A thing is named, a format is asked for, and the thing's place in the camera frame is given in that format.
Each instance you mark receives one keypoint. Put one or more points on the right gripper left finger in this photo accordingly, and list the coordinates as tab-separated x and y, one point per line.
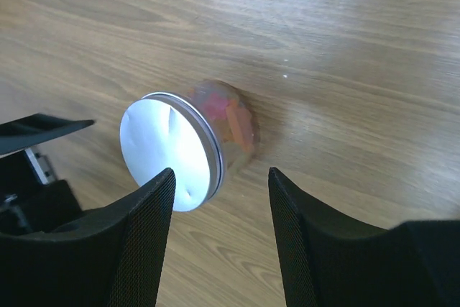
111	256

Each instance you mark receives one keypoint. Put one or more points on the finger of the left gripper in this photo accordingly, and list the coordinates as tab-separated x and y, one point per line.
36	129

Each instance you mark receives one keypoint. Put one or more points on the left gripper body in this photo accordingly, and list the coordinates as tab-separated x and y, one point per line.
33	199

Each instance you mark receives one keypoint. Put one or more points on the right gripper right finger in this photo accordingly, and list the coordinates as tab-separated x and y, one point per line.
328	258

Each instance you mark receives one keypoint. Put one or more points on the white round lid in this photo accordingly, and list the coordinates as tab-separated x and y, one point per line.
165	130

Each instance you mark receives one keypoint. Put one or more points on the clear plastic cup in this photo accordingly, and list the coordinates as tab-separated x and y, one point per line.
231	120

